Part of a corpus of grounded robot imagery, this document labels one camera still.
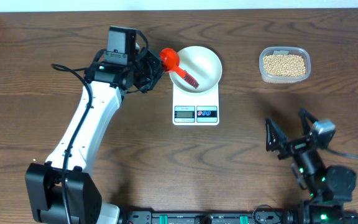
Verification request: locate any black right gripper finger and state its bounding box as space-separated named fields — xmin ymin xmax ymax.
xmin=298 ymin=108 xmax=318 ymax=135
xmin=265 ymin=118 xmax=288 ymax=151

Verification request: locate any red plastic measuring scoop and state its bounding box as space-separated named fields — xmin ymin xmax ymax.
xmin=159 ymin=48 xmax=199 ymax=89

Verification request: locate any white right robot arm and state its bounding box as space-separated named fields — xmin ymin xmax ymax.
xmin=265 ymin=109 xmax=358 ymax=224

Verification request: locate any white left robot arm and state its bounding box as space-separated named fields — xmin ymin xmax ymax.
xmin=25 ymin=49 xmax=163 ymax=223

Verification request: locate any cream ceramic bowl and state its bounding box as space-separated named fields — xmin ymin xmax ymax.
xmin=169 ymin=46 xmax=223 ymax=94

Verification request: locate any white digital kitchen scale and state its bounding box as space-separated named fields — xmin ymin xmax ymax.
xmin=172 ymin=84 xmax=219 ymax=126

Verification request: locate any clear plastic soybean container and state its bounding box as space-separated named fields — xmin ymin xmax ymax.
xmin=259 ymin=46 xmax=311 ymax=84

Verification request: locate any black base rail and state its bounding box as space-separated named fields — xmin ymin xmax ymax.
xmin=117 ymin=209 xmax=293 ymax=224

